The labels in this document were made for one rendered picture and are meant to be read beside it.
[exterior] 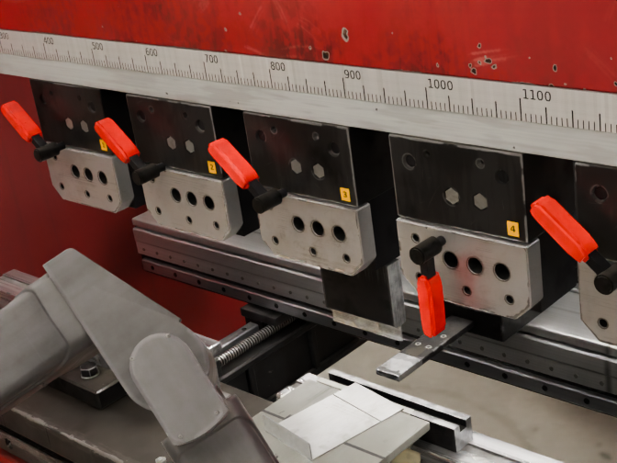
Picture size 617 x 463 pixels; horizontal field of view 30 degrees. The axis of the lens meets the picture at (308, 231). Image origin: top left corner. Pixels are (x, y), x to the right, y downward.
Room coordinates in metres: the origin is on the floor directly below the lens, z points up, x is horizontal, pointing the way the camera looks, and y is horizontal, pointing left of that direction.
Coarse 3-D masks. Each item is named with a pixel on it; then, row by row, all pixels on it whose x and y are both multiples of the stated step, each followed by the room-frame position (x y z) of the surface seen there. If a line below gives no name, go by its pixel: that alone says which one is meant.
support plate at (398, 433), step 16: (304, 384) 1.18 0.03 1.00; (320, 384) 1.17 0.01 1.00; (288, 400) 1.15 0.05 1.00; (304, 400) 1.14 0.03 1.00; (320, 400) 1.14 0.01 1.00; (256, 416) 1.12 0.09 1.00; (272, 416) 1.12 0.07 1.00; (400, 416) 1.08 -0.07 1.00; (368, 432) 1.06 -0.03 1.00; (384, 432) 1.05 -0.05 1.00; (400, 432) 1.05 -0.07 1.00; (416, 432) 1.04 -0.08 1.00; (272, 448) 1.05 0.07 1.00; (288, 448) 1.05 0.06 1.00; (336, 448) 1.03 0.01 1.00; (352, 448) 1.03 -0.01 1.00; (368, 448) 1.03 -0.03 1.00; (384, 448) 1.02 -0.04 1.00; (400, 448) 1.02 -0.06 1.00
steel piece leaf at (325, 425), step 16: (336, 400) 1.13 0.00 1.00; (304, 416) 1.10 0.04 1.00; (320, 416) 1.10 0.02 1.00; (336, 416) 1.09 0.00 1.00; (352, 416) 1.09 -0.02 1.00; (368, 416) 1.08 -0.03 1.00; (272, 432) 1.08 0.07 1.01; (288, 432) 1.05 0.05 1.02; (304, 432) 1.07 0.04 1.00; (320, 432) 1.07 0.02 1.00; (336, 432) 1.06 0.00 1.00; (352, 432) 1.06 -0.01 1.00; (304, 448) 1.03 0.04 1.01; (320, 448) 1.04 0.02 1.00
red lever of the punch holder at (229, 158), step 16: (208, 144) 1.17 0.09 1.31; (224, 144) 1.16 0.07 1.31; (224, 160) 1.15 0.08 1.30; (240, 160) 1.15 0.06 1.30; (240, 176) 1.13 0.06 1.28; (256, 176) 1.14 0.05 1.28; (256, 192) 1.13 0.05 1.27; (272, 192) 1.13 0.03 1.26; (256, 208) 1.11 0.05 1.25; (272, 208) 1.12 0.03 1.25
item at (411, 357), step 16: (448, 304) 1.28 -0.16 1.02; (448, 320) 1.27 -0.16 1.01; (464, 320) 1.26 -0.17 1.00; (480, 320) 1.25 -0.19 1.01; (496, 320) 1.23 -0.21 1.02; (512, 320) 1.24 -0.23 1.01; (528, 320) 1.27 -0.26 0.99; (432, 336) 1.23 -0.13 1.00; (448, 336) 1.23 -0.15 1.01; (496, 336) 1.23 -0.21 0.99; (400, 352) 1.21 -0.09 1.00; (416, 352) 1.20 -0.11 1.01; (432, 352) 1.20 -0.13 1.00; (384, 368) 1.18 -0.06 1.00; (400, 368) 1.17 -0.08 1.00; (416, 368) 1.18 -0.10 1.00
